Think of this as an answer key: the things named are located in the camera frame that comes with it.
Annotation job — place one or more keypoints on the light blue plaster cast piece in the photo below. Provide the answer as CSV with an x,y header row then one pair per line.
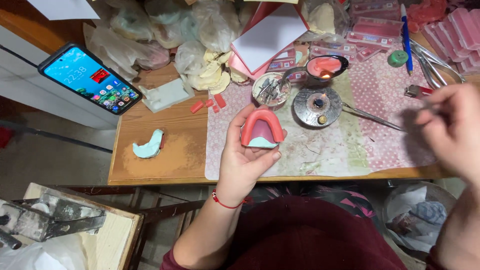
x,y
150,146

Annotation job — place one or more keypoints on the red lighter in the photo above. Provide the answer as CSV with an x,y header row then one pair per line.
x,y
418,91

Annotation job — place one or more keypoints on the dental cast with pink wax rim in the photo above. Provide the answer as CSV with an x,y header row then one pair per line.
x,y
262,129

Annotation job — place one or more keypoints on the waste bin with plastic liner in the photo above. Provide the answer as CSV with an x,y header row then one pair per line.
x,y
416,221

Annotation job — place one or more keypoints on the round tin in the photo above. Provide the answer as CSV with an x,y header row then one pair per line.
x,y
258,100

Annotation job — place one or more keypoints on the cream wooden side table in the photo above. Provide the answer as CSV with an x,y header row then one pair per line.
x,y
116,240

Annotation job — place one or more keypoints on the dark wooden chair frame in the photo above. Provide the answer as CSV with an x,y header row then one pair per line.
x,y
168,212

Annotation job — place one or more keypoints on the black smartphone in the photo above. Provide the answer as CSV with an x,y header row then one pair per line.
x,y
90,78

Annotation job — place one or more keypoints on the maroon sweater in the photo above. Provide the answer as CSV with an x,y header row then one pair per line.
x,y
300,240

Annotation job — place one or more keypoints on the green cap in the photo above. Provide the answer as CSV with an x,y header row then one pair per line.
x,y
397,59

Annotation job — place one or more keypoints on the white paper sheet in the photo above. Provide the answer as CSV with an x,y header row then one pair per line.
x,y
62,8

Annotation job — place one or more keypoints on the metal dental pliers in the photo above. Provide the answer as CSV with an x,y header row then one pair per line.
x,y
431,62

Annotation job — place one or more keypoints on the blue pen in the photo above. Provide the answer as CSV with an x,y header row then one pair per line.
x,y
406,41

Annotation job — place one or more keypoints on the black pink patterned trousers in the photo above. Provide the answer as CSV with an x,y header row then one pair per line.
x,y
354,204

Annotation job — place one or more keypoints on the pink dotted cloth mat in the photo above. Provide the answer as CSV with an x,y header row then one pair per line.
x,y
375,146

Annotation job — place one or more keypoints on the bunch of metal burs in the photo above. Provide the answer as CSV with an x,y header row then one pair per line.
x,y
270,89

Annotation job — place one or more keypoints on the person's right hand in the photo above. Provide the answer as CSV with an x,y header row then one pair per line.
x,y
457,138

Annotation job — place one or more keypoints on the metal wax knife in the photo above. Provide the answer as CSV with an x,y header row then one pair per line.
x,y
371,119

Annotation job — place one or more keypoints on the person's left hand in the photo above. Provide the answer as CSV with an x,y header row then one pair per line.
x,y
240,165

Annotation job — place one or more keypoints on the row of pink translucent boxes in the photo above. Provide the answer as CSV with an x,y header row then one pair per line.
x,y
455,35

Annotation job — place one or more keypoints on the grey metal flask press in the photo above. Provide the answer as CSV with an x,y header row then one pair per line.
x,y
48,219

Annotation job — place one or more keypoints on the white cabinet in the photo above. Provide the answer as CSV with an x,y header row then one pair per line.
x,y
22,84

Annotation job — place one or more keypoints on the red plastic bag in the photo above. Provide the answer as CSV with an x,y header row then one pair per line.
x,y
425,13

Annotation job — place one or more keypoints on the melted pink wax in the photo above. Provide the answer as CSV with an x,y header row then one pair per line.
x,y
327,64

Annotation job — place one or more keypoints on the plaster cast in clear bag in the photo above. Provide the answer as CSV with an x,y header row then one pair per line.
x,y
322,17

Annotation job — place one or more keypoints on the red wax piece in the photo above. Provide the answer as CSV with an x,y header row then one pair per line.
x,y
197,107
220,101
209,103
216,109

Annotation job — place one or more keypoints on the dark metal rod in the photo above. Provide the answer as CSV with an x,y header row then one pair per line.
x,y
56,135

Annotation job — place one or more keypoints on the pile of yellow plaster casts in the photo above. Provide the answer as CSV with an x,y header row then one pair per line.
x,y
208,77

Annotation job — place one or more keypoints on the white notepad with pink cover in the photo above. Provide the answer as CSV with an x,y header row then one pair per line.
x,y
270,35

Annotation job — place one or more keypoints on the white plaster block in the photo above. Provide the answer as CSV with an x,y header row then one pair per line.
x,y
167,95

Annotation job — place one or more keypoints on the metal alcohol burner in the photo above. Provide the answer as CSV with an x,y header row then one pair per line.
x,y
307,110

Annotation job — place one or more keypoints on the metal spoon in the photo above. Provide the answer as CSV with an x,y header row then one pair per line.
x,y
296,72

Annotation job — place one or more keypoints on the person's right fingers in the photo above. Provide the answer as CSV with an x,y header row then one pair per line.
x,y
438,107

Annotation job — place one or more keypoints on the stack of pink tooth cards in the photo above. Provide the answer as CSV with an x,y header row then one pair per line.
x,y
371,37

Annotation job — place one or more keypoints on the heap of bagged plaster casts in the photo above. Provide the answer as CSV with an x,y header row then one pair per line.
x,y
123,48

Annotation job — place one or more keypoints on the clear plastic bag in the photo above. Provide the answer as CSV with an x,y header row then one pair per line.
x,y
41,255

